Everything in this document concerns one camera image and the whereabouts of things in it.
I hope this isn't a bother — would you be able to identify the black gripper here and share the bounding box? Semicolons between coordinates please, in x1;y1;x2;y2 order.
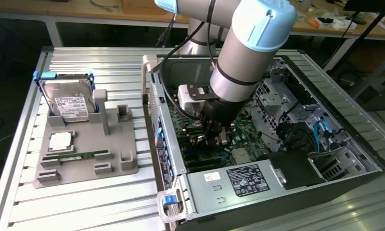
199;97;245;127

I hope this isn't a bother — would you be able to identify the graphics card with metal bracket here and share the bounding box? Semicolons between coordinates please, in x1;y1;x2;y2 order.
190;126;230;148

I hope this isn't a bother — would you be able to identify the green motherboard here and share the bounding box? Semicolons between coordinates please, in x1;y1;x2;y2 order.
169;95;274;173

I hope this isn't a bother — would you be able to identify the metal drive cage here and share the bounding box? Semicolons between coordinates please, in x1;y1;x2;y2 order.
251;76;313;131

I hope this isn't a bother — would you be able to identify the silver chipset heat sink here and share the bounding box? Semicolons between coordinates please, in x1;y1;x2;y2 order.
233;147;258;167

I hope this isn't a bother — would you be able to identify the long black expansion slot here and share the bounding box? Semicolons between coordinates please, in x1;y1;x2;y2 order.
185;155;227;165
187;160;229;170

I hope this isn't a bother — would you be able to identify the grey power supply unit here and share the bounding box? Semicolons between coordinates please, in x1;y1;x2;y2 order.
183;160;289;215

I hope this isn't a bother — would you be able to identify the open black PC case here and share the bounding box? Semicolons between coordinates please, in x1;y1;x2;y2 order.
141;54;385;231

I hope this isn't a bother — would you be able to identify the metal disk bay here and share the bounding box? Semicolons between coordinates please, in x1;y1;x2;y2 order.
307;143;369;181

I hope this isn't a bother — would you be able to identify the green RAM stick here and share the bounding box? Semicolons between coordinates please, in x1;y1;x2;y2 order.
54;151;110;161

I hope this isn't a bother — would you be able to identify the silver hard disk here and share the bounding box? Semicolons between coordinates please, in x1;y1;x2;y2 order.
39;76;95;122

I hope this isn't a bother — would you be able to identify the orange and white desk clutter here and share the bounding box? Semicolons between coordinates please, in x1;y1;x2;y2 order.
305;16;354;31

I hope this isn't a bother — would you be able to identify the grey parts rack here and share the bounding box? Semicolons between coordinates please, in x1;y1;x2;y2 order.
31;88;139;189

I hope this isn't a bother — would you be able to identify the silver CPU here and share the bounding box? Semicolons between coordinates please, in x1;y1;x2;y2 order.
47;132;74;152

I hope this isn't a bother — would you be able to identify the blue disk carrier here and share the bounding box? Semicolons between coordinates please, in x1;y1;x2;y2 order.
33;70;95;116

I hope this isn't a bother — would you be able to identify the wooden desk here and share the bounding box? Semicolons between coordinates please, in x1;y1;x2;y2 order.
0;0;385;41

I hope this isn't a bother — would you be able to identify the black slanted pole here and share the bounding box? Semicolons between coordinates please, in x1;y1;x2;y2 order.
358;0;385;42

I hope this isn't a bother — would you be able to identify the black monitor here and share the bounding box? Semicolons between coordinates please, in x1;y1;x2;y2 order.
342;0;385;25

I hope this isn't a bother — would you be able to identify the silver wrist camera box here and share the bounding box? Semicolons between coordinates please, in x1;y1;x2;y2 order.
175;84;219;116

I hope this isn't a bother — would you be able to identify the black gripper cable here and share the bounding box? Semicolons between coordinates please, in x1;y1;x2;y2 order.
157;0;217;121

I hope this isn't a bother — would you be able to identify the blue wire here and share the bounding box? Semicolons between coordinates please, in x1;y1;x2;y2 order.
311;119;334;154

